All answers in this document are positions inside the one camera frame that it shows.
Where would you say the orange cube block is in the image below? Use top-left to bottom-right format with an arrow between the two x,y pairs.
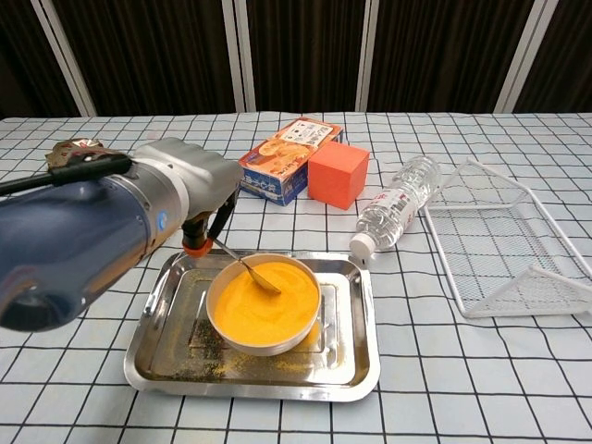
307,141 -> 371,213

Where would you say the bowl of orange powder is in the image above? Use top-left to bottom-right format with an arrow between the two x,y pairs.
205,253 -> 322,357

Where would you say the white black checkered tablecloth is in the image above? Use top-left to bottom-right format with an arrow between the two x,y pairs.
0,110 -> 592,444

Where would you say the orange blue cracker box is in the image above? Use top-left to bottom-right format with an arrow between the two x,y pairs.
238,117 -> 346,207

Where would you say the dark folding partition screen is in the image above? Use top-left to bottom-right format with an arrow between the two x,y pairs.
0,0 -> 592,119

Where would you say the yellow powder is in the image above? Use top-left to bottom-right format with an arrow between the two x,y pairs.
213,261 -> 320,348

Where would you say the clear plastic water bottle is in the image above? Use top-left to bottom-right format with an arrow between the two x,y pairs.
349,155 -> 443,265

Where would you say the white wire mesh basket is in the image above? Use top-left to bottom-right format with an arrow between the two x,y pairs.
418,156 -> 592,320

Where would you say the gold foil snack bag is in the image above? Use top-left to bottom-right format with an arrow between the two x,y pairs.
44,138 -> 110,171

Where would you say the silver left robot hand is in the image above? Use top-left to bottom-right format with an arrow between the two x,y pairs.
131,137 -> 244,258

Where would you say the silver metal spoon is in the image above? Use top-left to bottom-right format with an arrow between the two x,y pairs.
210,238 -> 282,296

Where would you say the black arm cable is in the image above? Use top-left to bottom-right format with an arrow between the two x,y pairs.
0,152 -> 133,198

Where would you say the rectangular stainless steel tray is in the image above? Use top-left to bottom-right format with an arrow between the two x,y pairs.
123,248 -> 381,402

